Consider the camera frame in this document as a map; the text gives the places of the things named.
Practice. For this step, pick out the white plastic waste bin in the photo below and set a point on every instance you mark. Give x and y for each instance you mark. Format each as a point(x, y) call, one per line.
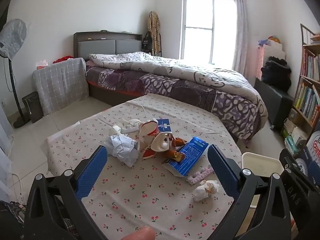
point(260, 163)

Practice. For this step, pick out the nightstand with checked cloth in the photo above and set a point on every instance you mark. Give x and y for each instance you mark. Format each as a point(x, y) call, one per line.
point(61, 82)

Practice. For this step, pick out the pile of black clothes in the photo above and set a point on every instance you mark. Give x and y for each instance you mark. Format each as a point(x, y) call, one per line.
point(276, 72)

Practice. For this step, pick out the window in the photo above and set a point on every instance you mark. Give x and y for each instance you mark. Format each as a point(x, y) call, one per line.
point(210, 30)

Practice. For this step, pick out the large blue carton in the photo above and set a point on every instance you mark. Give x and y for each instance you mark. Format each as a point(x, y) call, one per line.
point(188, 157)

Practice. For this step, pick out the small blue box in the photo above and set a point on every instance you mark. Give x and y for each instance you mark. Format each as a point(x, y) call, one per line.
point(164, 125)

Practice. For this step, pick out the orange snack pack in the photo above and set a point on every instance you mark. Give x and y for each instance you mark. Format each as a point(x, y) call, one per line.
point(175, 156)

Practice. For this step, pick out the black storage bench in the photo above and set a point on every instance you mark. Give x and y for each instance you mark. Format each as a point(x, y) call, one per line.
point(273, 102)

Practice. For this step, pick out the wooden bookshelf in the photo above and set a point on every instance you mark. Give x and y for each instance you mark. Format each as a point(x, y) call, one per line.
point(306, 80)

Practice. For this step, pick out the blue and white cardboard box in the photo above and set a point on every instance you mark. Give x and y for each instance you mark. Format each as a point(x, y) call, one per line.
point(314, 146)

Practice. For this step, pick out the pink and white panel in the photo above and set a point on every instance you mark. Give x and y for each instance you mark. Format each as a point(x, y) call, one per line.
point(273, 52)

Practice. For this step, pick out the dark headboard with grey pads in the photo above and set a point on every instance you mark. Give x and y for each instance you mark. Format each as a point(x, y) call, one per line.
point(100, 45)

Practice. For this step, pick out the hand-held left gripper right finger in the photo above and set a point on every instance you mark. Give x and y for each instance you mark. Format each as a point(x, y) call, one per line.
point(223, 173)

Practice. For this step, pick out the person's left hand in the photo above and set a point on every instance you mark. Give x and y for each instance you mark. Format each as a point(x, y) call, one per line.
point(140, 233)

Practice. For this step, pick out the white standing fan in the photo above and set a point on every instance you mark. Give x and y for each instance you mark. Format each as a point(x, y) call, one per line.
point(13, 37)

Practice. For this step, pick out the rows of shelved books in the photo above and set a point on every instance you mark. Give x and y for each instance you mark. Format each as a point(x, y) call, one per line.
point(310, 100)

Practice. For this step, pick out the beige plaid coat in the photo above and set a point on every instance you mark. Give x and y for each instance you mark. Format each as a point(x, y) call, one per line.
point(153, 32)

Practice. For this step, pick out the white paper cup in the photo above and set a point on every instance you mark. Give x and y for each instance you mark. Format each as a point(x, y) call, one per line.
point(115, 131)

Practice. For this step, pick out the black hanging bag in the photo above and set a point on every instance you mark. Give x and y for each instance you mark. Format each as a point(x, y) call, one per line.
point(147, 42)

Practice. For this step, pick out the colourful toys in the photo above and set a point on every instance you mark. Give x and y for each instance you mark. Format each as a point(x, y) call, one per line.
point(271, 40)

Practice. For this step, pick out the white cat print quilt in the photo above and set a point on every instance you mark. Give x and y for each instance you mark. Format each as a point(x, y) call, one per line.
point(190, 70)

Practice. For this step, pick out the white crumpled plastic tray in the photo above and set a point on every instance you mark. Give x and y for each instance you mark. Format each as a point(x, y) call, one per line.
point(131, 126)

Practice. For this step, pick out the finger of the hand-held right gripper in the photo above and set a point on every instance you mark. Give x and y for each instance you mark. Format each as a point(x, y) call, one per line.
point(290, 163)

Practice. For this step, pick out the red cloth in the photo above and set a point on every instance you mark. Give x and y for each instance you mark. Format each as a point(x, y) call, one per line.
point(62, 60)

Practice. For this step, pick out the stack of packets and books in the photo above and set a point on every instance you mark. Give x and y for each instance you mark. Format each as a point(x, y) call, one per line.
point(293, 137)

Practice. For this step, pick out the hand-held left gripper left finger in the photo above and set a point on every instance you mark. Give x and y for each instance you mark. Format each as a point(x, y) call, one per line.
point(92, 173)

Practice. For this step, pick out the white tissue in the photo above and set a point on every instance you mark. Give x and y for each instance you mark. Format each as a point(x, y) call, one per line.
point(206, 187)

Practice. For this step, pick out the cherry print tablecloth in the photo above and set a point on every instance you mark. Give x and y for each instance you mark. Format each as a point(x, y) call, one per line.
point(140, 195)

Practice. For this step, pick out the person's patterned trousers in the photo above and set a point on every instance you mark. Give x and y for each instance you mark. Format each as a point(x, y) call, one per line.
point(10, 217)

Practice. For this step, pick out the red and white snack bag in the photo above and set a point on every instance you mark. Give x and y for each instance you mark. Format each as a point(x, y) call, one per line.
point(148, 136)

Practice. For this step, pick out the white curtain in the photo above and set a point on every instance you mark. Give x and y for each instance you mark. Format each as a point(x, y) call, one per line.
point(242, 37)

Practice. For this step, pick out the white paper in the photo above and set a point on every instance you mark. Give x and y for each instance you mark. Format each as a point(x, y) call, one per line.
point(123, 147)

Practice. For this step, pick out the pink tissue box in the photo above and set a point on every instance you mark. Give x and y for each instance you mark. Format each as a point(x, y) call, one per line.
point(41, 64)

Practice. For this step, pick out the purple patterned wrapper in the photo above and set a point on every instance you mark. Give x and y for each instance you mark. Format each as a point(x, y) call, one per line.
point(200, 171)

